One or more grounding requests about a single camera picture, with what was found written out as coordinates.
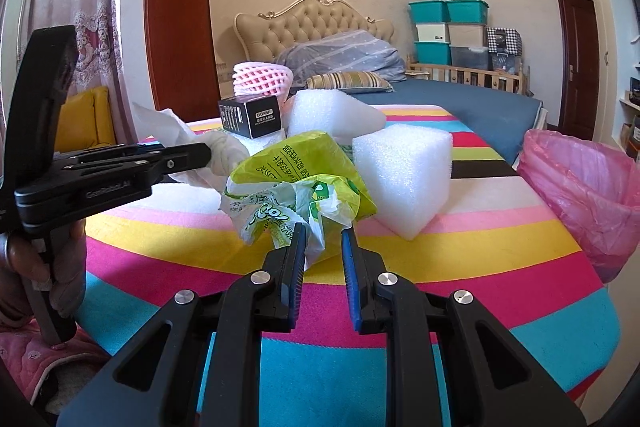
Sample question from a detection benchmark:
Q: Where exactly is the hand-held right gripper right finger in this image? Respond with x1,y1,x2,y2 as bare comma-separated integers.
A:
340,229,588,427

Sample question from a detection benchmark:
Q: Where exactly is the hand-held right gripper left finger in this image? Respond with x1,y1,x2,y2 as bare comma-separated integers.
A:
56,222,308,427

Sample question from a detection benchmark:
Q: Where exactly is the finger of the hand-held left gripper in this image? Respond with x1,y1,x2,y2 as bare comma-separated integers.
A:
54,143,212,188

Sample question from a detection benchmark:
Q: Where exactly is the white tissue paper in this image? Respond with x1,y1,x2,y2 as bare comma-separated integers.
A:
131,102,251,190

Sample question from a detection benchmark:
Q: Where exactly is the yellow-green plastic bag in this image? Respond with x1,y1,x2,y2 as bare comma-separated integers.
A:
220,131,379,270

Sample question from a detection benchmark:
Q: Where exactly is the pink trash bag bin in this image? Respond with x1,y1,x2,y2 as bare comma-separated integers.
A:
516,129,640,284

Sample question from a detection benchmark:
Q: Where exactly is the person's left hand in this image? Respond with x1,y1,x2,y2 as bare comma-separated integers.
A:
0,217,87,333

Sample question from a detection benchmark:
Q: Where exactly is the yellow chair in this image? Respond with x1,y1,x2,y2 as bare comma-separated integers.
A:
55,87,117,152

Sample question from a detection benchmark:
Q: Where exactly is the small black box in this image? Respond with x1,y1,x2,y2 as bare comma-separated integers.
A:
218,95,282,140

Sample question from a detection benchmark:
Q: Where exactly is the pink lace curtain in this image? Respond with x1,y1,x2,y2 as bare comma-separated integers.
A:
20,0,126,148

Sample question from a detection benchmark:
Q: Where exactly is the pink foam fruit net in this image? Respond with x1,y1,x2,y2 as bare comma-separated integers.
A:
232,61,295,108

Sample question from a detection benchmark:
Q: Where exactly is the white foam block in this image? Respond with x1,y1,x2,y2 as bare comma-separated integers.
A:
286,89,387,146
351,123,453,242

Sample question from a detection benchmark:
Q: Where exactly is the striped colourful tablecloth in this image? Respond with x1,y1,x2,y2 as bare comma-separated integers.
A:
75,104,623,427

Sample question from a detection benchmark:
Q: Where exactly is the red-brown wooden panel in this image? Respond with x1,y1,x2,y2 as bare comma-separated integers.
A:
144,0,210,122

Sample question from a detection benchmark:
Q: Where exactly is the beige tufted headboard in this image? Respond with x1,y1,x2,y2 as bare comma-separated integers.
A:
234,0,396,64

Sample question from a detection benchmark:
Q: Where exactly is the striped pillow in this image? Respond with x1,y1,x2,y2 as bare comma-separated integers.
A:
306,72,395,94

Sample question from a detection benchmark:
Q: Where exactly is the folded purple blanket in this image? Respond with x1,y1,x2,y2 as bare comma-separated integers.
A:
276,29,408,86

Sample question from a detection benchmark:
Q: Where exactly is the blue mattress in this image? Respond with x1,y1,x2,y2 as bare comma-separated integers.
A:
357,78,543,165

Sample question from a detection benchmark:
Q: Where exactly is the teal storage box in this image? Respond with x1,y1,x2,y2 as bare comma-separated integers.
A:
446,0,489,25
408,0,450,24
414,41,452,65

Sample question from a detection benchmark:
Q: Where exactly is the grey clear storage box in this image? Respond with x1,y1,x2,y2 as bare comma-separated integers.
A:
450,46,489,70

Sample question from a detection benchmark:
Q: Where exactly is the white storage box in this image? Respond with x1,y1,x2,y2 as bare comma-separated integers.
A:
415,23,452,44

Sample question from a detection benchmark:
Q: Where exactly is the beige storage box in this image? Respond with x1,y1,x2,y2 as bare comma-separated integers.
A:
448,23,488,48

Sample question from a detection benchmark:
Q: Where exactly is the checkered bag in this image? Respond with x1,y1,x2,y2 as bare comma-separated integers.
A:
487,27,523,55

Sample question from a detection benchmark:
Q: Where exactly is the dark wooden door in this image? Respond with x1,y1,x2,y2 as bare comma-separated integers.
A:
557,0,601,140

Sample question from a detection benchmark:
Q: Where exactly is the white wardrobe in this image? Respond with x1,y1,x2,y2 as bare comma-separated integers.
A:
582,0,640,158

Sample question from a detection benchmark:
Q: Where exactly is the wooden crib rail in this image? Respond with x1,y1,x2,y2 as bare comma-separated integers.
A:
406,54,532,95

